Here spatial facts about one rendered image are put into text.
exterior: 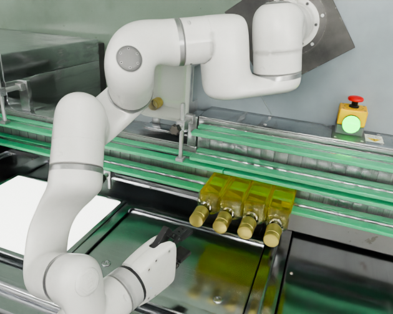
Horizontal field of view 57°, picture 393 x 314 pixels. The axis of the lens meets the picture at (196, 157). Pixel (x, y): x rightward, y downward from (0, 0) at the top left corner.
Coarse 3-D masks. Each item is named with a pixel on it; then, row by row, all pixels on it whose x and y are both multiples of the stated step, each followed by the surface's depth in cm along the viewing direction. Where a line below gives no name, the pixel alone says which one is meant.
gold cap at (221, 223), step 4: (220, 212) 85; (224, 212) 85; (220, 216) 83; (224, 216) 83; (228, 216) 84; (216, 220) 82; (220, 220) 82; (224, 220) 82; (228, 220) 83; (216, 224) 82; (220, 224) 82; (224, 224) 81; (228, 224) 83; (216, 228) 82; (220, 228) 82; (224, 228) 82; (220, 232) 82; (224, 232) 82
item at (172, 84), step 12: (156, 72) 116; (168, 72) 115; (180, 72) 113; (156, 84) 118; (168, 84) 116; (180, 84) 115; (156, 96) 119; (168, 96) 118; (180, 96) 116; (168, 108) 118
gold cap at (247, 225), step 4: (248, 216) 83; (244, 220) 82; (248, 220) 82; (252, 220) 82; (240, 224) 82; (244, 224) 80; (248, 224) 80; (252, 224) 81; (240, 228) 80; (244, 228) 80; (248, 228) 79; (252, 228) 80; (240, 232) 81; (244, 232) 80; (248, 232) 80; (252, 232) 80; (240, 236) 81; (244, 236) 81; (248, 236) 80
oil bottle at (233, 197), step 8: (232, 184) 95; (240, 184) 95; (248, 184) 96; (224, 192) 92; (232, 192) 92; (240, 192) 92; (224, 200) 88; (232, 200) 88; (240, 200) 88; (232, 208) 87; (240, 208) 88; (240, 216) 90
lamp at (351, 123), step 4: (348, 116) 95; (352, 116) 94; (344, 120) 94; (348, 120) 94; (352, 120) 93; (356, 120) 93; (344, 124) 94; (348, 124) 94; (352, 124) 93; (356, 124) 93; (360, 124) 95; (344, 128) 95; (348, 128) 94; (352, 128) 94; (356, 128) 93; (348, 132) 95; (352, 132) 94
